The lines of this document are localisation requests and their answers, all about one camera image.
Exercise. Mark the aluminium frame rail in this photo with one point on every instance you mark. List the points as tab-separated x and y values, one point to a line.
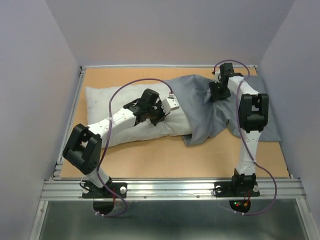
161	190

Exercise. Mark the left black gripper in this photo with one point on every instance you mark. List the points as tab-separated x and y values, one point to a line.
158	104

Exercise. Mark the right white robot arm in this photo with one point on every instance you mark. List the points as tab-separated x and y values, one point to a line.
252	109

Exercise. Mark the white pillow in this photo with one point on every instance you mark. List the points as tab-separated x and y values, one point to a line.
101	102

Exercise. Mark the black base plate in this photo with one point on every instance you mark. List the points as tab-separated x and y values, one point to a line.
224	189
90	191

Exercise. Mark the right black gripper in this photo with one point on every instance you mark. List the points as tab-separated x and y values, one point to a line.
215	93

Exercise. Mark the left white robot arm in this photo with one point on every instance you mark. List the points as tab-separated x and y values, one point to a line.
83	147

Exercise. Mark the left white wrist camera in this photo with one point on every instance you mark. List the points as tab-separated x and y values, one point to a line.
169	105

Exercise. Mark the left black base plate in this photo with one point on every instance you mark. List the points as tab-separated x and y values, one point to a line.
90	191

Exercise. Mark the metal front panel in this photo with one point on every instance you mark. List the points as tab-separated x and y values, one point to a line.
172	220

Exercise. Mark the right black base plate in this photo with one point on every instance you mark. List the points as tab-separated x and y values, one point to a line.
224	189

